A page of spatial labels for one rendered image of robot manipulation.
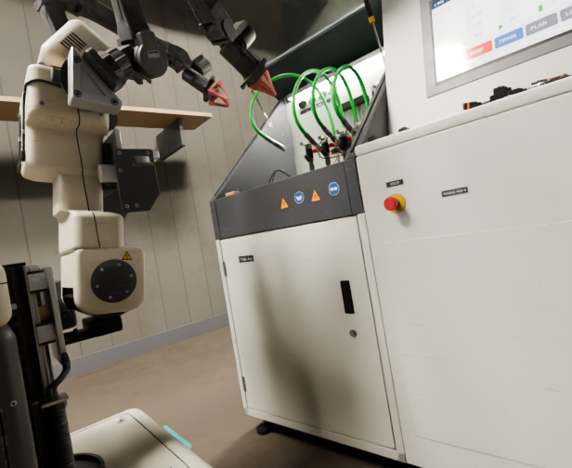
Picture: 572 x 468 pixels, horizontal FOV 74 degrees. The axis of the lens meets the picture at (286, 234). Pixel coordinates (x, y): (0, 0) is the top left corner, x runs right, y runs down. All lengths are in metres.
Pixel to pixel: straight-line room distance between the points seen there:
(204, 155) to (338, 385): 2.89
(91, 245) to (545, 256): 1.01
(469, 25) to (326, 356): 1.08
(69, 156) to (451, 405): 1.13
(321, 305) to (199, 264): 2.45
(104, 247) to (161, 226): 2.47
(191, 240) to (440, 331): 2.80
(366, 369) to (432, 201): 0.53
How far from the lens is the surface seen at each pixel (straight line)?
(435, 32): 1.40
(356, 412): 1.31
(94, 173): 1.07
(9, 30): 3.71
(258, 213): 1.36
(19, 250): 3.24
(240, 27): 1.28
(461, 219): 0.99
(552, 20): 1.28
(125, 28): 1.04
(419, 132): 1.03
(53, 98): 1.04
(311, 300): 1.25
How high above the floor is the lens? 0.77
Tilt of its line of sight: level
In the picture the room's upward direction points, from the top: 10 degrees counter-clockwise
